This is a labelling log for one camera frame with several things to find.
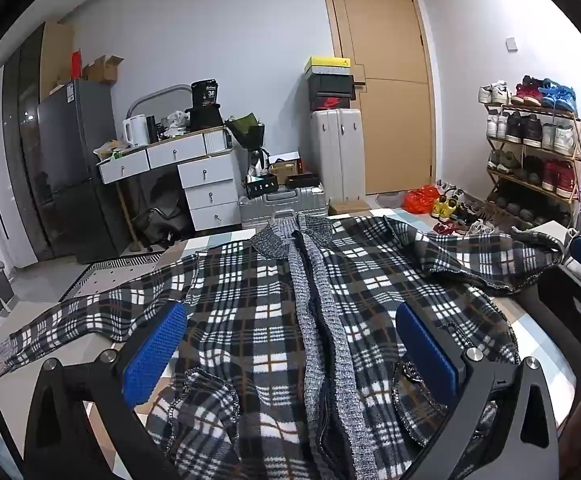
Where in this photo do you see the black round hat box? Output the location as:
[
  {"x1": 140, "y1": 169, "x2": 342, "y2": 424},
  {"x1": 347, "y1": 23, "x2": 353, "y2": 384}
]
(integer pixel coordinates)
[{"x1": 186, "y1": 79, "x2": 225, "y2": 130}]

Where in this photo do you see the white electric kettle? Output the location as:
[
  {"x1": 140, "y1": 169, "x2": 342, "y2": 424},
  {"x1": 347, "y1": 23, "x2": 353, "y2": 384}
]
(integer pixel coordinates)
[{"x1": 122, "y1": 115, "x2": 148, "y2": 147}]

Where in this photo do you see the black duffel bag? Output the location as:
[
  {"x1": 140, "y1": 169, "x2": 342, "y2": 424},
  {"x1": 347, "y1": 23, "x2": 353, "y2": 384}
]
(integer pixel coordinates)
[{"x1": 133, "y1": 199, "x2": 192, "y2": 252}]

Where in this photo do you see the grey black shoe box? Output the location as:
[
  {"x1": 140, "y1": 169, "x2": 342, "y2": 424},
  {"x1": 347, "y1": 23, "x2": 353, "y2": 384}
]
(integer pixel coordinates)
[{"x1": 307, "y1": 74, "x2": 356, "y2": 97}]

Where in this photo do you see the grey arched mirror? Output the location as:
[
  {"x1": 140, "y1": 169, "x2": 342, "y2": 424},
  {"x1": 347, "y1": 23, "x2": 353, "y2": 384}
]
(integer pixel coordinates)
[{"x1": 127, "y1": 84, "x2": 194, "y2": 128}]

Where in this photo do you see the open cardboard box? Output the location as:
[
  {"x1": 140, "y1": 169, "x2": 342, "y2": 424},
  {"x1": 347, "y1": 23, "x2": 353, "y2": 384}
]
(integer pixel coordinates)
[{"x1": 83, "y1": 55, "x2": 124, "y2": 85}]

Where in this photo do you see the pile of loose shoes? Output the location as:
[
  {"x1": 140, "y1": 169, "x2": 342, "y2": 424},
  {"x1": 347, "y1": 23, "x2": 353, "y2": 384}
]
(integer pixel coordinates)
[{"x1": 431, "y1": 181, "x2": 502, "y2": 237}]

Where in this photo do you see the black white patterned rug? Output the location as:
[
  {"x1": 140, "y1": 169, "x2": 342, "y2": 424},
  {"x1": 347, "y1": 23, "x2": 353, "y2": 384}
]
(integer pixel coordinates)
[{"x1": 60, "y1": 252, "x2": 164, "y2": 303}]

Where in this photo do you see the dark wrapped bouquet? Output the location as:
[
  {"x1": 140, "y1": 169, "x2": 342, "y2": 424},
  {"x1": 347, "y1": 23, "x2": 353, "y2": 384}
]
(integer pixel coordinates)
[{"x1": 225, "y1": 115, "x2": 267, "y2": 161}]

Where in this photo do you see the white desk with drawers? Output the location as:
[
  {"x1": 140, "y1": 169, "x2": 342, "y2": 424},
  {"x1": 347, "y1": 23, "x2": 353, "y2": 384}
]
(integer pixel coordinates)
[{"x1": 98, "y1": 127, "x2": 244, "y2": 233}]

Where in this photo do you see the wooden door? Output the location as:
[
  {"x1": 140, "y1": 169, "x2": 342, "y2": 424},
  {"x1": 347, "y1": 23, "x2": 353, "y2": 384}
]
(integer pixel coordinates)
[{"x1": 321, "y1": 0, "x2": 436, "y2": 196}]

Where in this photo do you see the silver hard suitcase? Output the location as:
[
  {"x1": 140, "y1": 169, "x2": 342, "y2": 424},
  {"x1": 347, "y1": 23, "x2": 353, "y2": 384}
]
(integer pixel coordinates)
[{"x1": 238, "y1": 185, "x2": 329, "y2": 233}]

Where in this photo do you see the white hard suitcase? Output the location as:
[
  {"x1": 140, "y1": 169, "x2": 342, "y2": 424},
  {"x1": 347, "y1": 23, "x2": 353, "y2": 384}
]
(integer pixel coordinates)
[{"x1": 311, "y1": 108, "x2": 364, "y2": 203}]

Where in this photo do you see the yellow shoe box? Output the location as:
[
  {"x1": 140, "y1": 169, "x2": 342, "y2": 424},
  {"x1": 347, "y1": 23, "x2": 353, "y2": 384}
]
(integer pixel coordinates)
[{"x1": 305, "y1": 56, "x2": 352, "y2": 77}]

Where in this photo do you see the tall dark wardrobe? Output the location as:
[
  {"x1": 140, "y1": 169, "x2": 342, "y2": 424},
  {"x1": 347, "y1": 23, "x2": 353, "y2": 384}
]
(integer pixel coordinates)
[{"x1": 0, "y1": 22, "x2": 74, "y2": 261}]

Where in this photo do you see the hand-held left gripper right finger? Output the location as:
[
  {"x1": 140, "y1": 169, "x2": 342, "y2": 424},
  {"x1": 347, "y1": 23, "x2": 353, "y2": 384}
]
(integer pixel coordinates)
[{"x1": 395, "y1": 302, "x2": 574, "y2": 480}]

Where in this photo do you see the small black box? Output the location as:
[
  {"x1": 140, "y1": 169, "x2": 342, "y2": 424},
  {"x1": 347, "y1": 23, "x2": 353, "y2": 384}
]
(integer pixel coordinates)
[{"x1": 245, "y1": 175, "x2": 279, "y2": 197}]

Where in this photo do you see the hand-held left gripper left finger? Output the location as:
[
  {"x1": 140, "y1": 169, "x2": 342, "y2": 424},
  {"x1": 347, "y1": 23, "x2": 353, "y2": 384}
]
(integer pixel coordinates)
[{"x1": 23, "y1": 300, "x2": 188, "y2": 480}]

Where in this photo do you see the dark grey refrigerator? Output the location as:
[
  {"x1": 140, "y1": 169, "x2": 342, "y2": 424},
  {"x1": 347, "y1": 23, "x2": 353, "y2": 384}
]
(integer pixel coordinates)
[{"x1": 38, "y1": 78, "x2": 131, "y2": 263}]

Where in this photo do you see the grey plaid fleece jacket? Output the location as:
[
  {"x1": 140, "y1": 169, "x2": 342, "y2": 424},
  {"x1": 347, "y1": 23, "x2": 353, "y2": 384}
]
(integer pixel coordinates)
[{"x1": 0, "y1": 212, "x2": 569, "y2": 480}]

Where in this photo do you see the red plastic bag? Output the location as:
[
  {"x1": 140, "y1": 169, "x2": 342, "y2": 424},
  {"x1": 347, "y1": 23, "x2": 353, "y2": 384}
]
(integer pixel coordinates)
[{"x1": 403, "y1": 185, "x2": 441, "y2": 215}]

